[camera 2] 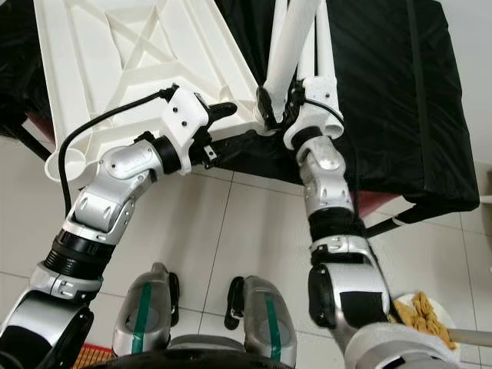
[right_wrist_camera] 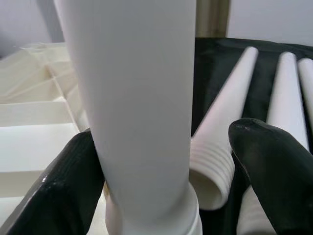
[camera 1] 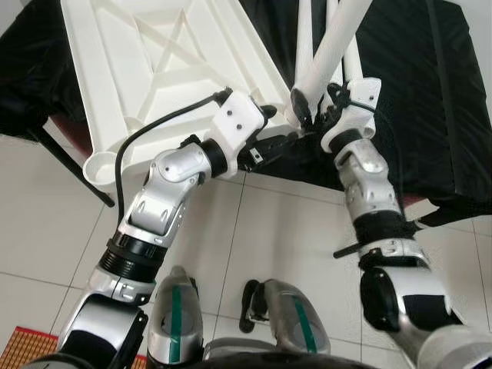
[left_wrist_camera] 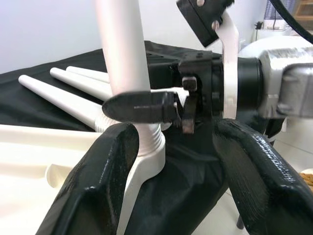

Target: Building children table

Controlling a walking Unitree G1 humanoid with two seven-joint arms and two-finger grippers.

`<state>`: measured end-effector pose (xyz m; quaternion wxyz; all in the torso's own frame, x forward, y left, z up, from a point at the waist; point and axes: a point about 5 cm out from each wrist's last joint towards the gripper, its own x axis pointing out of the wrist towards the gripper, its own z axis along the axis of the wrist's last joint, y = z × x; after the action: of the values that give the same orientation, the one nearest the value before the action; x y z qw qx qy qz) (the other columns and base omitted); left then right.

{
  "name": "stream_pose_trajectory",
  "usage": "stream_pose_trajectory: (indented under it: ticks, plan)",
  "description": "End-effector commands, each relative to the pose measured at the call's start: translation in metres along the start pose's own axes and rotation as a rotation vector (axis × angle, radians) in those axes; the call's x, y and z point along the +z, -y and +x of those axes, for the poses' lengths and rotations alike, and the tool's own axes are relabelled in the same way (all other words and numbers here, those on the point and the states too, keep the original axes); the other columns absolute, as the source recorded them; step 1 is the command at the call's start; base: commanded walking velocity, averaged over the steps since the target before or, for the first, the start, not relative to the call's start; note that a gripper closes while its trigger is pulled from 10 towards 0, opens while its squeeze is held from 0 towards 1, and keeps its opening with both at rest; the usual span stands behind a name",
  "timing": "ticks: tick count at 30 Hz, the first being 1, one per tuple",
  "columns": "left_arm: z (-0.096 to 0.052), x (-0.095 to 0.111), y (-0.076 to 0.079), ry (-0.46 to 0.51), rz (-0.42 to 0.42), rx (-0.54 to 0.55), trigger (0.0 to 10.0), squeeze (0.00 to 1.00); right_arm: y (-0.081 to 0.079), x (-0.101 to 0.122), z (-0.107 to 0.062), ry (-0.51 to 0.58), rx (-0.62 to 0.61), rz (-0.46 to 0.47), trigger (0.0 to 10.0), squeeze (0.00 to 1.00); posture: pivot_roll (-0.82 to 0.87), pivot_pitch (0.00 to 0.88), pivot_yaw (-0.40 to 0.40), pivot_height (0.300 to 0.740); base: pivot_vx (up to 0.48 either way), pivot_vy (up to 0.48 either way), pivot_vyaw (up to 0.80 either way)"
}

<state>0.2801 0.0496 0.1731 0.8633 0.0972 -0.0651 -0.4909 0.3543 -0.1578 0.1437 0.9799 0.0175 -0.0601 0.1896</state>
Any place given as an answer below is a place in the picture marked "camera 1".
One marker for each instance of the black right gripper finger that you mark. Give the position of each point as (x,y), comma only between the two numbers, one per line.
(301,109)
(336,92)

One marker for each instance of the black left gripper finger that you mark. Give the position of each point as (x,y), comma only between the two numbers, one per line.
(267,112)
(280,142)

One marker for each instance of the white plastic children table top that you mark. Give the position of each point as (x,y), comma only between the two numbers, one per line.
(154,61)

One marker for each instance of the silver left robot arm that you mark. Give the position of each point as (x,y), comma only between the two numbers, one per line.
(157,207)

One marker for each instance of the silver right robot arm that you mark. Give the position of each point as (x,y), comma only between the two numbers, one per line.
(369,192)

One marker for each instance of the black cloth table cover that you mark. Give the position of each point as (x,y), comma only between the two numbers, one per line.
(415,92)

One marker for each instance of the silver right robot leg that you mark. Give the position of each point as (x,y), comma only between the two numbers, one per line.
(288,315)

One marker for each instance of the silver robot leg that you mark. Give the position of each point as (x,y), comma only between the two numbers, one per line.
(157,330)
(288,315)

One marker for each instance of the silver left robot leg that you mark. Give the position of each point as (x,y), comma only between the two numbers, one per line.
(157,330)

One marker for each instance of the black robot waist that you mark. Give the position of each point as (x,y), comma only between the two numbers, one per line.
(261,363)

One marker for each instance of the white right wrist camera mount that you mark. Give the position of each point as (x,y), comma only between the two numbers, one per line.
(357,100)

